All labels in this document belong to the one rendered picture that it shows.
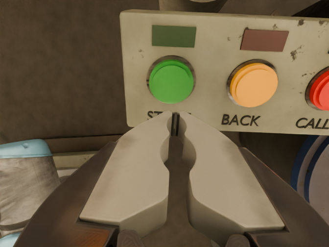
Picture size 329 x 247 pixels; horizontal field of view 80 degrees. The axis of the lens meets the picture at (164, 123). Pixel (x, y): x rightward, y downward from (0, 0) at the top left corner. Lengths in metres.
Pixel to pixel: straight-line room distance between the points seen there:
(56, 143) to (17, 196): 0.40
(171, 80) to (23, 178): 0.45
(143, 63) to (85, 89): 0.67
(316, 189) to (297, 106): 0.30
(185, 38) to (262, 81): 0.08
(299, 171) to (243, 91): 0.32
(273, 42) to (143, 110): 0.13
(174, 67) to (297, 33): 0.10
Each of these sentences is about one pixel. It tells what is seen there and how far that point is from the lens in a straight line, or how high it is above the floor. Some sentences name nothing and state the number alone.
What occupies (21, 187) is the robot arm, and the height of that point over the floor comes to 0.39.
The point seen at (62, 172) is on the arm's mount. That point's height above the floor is 0.14.
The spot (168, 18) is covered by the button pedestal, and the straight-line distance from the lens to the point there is 0.18.
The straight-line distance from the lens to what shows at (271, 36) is 0.20.
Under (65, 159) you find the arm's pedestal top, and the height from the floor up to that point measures 0.12.
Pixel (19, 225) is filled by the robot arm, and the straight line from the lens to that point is 0.60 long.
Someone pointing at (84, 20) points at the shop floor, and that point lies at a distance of 0.87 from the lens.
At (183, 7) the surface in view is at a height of 0.48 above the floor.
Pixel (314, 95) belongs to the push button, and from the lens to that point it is 0.23.
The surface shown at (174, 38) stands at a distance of 0.18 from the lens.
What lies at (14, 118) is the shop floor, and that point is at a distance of 1.01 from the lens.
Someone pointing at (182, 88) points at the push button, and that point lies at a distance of 0.18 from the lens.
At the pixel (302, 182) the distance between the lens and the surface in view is 0.51.
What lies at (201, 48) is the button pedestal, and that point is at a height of 0.61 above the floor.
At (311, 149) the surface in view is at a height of 0.42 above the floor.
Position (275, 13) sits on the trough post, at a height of 0.01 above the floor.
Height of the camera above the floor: 0.79
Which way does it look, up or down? 79 degrees down
